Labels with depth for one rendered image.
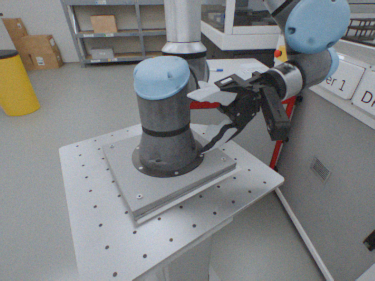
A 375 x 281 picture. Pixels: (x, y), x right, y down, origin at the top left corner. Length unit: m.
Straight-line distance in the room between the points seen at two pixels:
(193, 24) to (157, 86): 0.19
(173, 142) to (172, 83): 0.13
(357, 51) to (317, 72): 0.44
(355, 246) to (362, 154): 0.36
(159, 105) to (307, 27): 0.27
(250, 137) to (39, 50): 4.37
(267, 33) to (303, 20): 1.38
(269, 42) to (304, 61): 1.25
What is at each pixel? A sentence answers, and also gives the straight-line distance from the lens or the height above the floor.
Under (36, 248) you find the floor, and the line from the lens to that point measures 1.51.
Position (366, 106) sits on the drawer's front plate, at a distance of 0.86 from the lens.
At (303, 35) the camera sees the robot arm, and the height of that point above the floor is 1.08.
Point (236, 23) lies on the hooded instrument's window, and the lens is 1.64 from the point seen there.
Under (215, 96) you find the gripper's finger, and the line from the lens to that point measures 0.35.
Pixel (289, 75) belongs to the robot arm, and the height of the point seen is 0.99.
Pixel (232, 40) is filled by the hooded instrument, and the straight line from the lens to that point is 1.63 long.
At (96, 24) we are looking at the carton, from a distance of 4.52.
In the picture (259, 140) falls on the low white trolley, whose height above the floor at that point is 0.46.
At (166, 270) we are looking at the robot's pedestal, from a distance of 0.78.
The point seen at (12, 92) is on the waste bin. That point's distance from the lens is 2.97.
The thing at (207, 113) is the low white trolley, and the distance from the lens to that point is 0.99.
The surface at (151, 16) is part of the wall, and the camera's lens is 4.88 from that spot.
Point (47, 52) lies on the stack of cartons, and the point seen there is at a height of 0.30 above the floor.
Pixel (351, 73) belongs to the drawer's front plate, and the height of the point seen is 0.90.
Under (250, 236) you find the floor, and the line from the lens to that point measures 1.31.
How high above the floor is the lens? 1.12
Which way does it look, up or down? 35 degrees down
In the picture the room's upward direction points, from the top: straight up
